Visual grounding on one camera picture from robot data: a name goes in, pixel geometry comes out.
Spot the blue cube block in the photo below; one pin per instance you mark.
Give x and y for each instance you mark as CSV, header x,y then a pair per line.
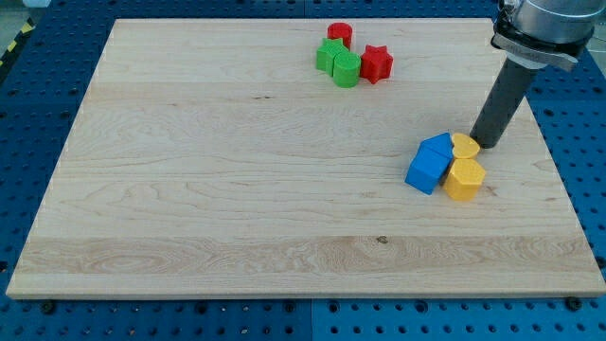
x,y
427,168

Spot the green cylinder block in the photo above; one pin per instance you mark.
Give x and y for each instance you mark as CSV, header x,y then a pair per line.
x,y
346,69

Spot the red cylinder block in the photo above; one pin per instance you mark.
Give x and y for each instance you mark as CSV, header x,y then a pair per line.
x,y
341,30

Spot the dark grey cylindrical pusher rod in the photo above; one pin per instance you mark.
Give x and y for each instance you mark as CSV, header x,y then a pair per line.
x,y
502,102

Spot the yellow hexagon block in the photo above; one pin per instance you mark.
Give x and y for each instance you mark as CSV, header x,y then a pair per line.
x,y
464,179

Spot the blue pentagon house block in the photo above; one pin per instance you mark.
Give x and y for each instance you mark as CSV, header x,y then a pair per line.
x,y
441,144

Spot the green star block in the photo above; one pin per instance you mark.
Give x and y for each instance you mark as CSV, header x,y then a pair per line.
x,y
327,52

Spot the yellow heart block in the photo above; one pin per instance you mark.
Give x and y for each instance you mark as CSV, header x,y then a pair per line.
x,y
464,147

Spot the red star block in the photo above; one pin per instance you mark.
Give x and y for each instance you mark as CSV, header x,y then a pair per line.
x,y
376,63

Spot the light wooden board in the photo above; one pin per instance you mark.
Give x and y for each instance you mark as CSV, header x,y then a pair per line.
x,y
212,159

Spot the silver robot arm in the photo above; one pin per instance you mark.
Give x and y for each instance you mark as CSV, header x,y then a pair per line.
x,y
534,34

